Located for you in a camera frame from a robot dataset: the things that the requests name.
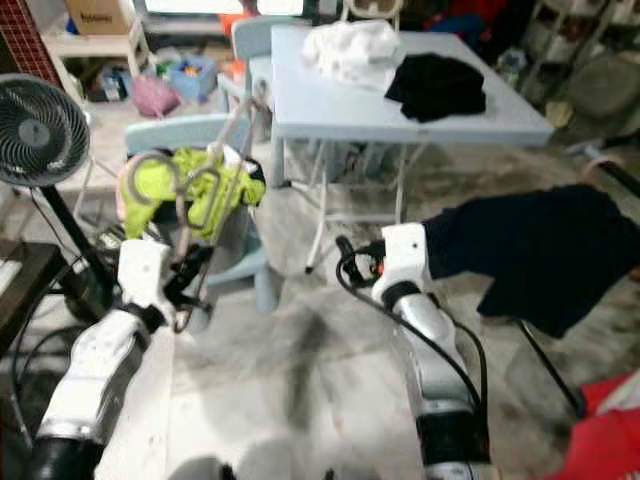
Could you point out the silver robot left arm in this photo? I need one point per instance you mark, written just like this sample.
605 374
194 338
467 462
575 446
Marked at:
95 380

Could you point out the lime green garment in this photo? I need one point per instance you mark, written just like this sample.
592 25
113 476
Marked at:
155 180

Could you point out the white low shelf table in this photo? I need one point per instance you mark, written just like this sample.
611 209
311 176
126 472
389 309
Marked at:
95 45

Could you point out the navy blue shirt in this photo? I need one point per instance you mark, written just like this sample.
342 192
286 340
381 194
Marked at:
540 250

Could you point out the black garment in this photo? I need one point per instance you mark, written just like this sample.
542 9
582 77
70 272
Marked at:
435 88

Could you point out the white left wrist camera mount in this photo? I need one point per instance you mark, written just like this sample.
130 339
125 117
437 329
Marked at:
143 275

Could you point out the blue plastic storage bin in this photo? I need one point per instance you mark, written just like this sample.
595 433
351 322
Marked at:
193 78

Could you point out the dark brown wooden table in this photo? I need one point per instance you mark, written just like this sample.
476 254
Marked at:
25 285

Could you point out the pink fabric bag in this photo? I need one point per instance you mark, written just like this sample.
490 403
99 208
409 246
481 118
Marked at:
155 97

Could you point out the light blue plastic chair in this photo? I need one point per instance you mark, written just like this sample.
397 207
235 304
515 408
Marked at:
170 130
250 40

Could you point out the brown cardboard box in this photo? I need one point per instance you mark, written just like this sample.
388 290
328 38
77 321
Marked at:
98 15

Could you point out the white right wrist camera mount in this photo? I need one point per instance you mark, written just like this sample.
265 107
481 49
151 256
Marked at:
405 255

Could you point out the light blue plastic table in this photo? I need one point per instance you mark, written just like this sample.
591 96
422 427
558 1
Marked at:
360 110

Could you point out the red jacket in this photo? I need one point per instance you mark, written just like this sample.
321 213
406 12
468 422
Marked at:
600 440

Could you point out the grey white floor appliance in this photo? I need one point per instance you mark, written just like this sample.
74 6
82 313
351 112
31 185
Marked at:
605 95

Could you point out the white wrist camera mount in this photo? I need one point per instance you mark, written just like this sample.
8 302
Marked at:
405 255
143 275

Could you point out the white crumpled shirt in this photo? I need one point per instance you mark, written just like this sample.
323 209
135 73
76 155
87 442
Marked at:
350 50

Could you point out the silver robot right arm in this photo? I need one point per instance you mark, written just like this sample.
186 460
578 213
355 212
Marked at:
435 350

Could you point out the red mesh crate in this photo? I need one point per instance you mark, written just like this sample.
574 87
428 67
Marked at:
28 35

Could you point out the black standing fan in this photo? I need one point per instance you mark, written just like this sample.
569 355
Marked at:
40 130

